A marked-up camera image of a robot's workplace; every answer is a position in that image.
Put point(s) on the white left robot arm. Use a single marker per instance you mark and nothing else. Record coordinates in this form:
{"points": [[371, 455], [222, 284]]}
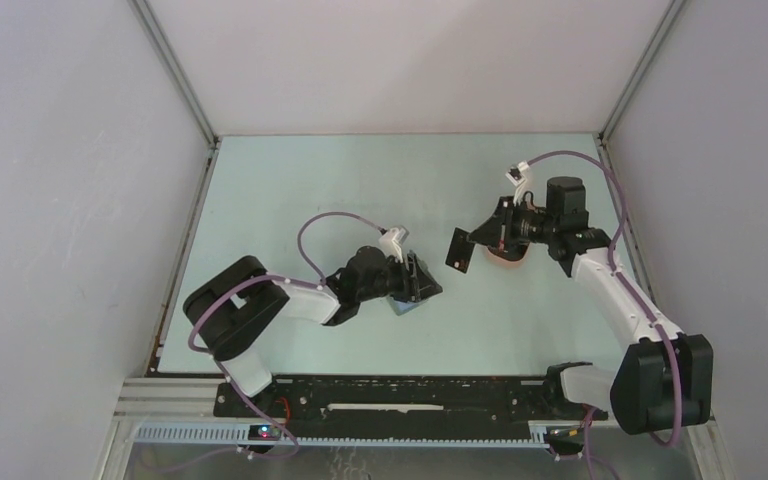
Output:
{"points": [[232, 310]]}

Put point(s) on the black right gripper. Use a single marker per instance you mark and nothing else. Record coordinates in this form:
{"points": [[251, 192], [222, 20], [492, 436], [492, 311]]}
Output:
{"points": [[490, 233]]}

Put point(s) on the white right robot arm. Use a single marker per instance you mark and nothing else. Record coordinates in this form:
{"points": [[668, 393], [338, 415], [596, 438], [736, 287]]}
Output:
{"points": [[664, 380]]}

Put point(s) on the green leather card holder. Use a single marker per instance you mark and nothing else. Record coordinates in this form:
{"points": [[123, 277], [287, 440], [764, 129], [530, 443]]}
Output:
{"points": [[401, 308]]}

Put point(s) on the pink oval plastic tray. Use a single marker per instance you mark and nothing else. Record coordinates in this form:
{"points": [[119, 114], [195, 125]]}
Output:
{"points": [[506, 256]]}

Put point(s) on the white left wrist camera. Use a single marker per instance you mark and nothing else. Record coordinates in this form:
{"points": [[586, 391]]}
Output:
{"points": [[391, 242]]}

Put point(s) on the aluminium frame rail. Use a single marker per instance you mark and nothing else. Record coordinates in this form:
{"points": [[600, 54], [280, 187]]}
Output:
{"points": [[208, 411]]}

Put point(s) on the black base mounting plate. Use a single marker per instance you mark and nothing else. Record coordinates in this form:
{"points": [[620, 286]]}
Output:
{"points": [[459, 408]]}

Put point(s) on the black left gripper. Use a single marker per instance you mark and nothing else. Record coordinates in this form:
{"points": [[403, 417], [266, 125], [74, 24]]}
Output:
{"points": [[415, 285]]}

